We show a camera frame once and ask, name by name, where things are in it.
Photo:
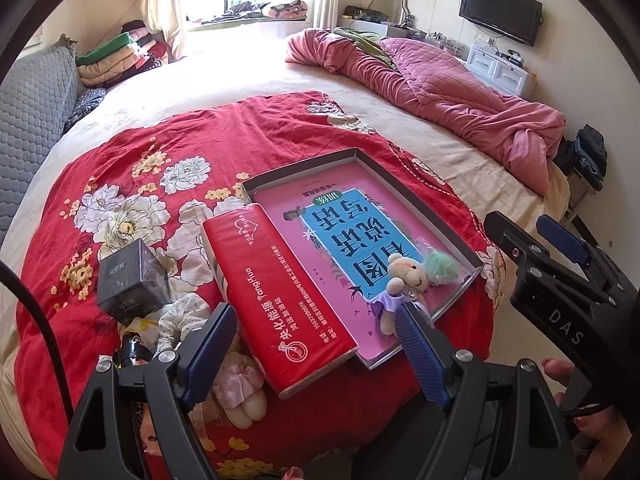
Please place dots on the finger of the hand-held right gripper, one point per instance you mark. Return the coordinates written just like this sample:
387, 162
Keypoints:
515, 245
562, 240

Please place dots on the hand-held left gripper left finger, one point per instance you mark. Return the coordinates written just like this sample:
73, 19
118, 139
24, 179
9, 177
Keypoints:
210, 347

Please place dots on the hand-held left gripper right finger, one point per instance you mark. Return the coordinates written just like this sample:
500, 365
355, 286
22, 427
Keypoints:
422, 355

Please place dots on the clear plastic bag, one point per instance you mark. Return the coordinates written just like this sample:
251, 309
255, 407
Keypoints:
240, 380

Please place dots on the floral fabric scrunchie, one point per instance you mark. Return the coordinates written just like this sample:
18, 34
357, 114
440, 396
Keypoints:
180, 315

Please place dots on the green plush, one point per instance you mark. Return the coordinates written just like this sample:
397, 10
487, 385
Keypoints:
440, 266

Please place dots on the cream teddy bear plush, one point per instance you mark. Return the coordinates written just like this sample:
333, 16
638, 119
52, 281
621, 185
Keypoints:
405, 272

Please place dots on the dark shallow cardboard box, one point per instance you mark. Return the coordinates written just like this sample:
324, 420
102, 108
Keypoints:
300, 165

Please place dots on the person's right hand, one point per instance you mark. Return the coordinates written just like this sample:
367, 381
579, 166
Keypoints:
605, 440

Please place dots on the small black shiny item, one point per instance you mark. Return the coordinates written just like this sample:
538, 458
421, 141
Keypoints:
131, 350

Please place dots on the dark clothes on chair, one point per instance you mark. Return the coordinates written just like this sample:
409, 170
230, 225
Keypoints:
585, 152

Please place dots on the red tissue pack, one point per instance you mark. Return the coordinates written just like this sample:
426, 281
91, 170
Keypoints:
270, 280

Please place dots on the black glossy box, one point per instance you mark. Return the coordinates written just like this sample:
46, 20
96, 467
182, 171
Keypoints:
132, 280

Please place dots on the pink and blue book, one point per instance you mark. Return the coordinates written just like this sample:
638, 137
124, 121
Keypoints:
290, 205

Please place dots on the pink quilt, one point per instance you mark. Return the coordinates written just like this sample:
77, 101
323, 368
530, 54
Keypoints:
450, 95

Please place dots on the white drawer cabinet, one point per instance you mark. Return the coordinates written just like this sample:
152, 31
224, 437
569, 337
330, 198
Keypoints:
500, 70

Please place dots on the red floral blanket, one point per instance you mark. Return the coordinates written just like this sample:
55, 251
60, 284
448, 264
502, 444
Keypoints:
200, 130

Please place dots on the black television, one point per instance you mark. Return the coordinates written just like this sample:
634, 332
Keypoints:
500, 10

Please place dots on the cluttered dresser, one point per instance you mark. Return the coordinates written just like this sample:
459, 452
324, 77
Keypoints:
400, 30

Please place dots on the green cloth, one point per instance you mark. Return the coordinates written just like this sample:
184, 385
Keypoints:
370, 45

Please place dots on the white framed mirror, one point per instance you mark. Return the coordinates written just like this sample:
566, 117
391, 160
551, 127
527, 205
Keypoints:
392, 2

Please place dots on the dark patterned cloth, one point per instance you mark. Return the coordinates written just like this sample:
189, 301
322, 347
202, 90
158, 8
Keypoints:
82, 107

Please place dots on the bed with cream sheet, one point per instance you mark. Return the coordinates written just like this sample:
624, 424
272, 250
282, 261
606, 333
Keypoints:
225, 70

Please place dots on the grey quilted headboard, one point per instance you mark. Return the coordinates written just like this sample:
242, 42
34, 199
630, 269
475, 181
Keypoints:
30, 125

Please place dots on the stack of folded clothes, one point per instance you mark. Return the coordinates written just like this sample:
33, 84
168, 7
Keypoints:
115, 55

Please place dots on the folded floral blanket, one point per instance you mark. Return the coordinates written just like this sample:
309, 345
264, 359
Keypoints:
285, 9

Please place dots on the dark clothes pile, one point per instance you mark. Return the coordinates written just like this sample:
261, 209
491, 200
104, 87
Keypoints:
242, 10

